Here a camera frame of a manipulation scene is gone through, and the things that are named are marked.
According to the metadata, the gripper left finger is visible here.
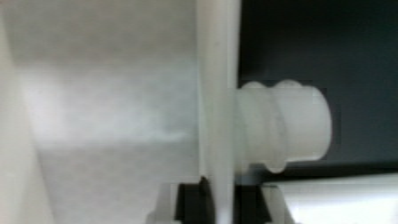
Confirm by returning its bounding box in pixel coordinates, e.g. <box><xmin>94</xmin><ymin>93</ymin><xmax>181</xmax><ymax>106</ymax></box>
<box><xmin>144</xmin><ymin>175</ymin><xmax>217</xmax><ymax>224</ymax></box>

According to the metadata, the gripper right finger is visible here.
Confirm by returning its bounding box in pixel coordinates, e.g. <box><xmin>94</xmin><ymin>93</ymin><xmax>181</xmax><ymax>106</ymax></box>
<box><xmin>233</xmin><ymin>181</ymin><xmax>299</xmax><ymax>224</ymax></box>

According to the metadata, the white cabinet door panel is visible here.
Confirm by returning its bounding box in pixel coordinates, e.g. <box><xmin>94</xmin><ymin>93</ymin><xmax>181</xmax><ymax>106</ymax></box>
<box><xmin>0</xmin><ymin>0</ymin><xmax>331</xmax><ymax>224</ymax></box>

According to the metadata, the white cabinet body box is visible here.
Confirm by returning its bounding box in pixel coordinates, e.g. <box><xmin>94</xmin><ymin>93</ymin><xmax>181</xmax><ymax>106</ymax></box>
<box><xmin>261</xmin><ymin>174</ymin><xmax>398</xmax><ymax>224</ymax></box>

